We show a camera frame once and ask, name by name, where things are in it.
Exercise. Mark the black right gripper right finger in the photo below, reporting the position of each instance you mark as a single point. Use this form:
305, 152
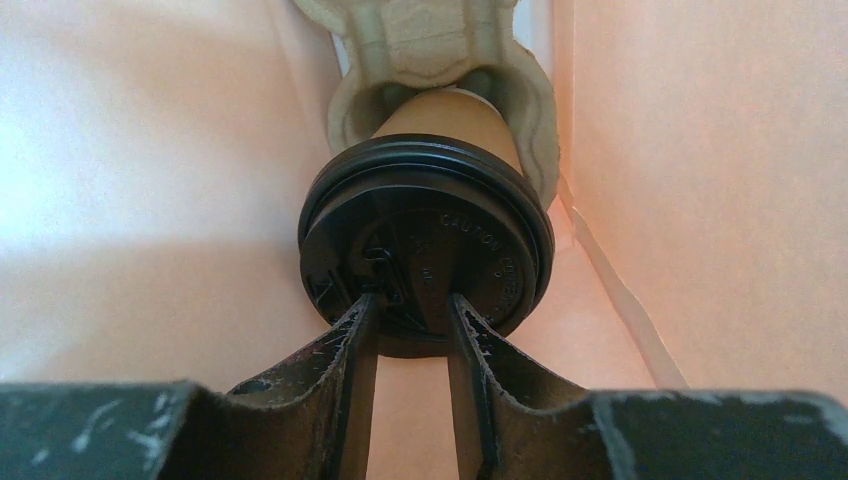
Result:
515, 419

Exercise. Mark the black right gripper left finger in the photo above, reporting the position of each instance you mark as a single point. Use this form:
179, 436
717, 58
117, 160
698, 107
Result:
307, 417

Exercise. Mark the black coffee cup lid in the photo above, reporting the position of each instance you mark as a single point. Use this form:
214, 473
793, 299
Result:
415, 219

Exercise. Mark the orange paper bag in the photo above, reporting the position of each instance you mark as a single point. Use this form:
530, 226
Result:
156, 156

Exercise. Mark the brown paper coffee cup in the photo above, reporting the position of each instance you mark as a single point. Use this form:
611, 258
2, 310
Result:
457, 114

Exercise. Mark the single cardboard cup carrier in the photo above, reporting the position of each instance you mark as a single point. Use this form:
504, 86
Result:
398, 48

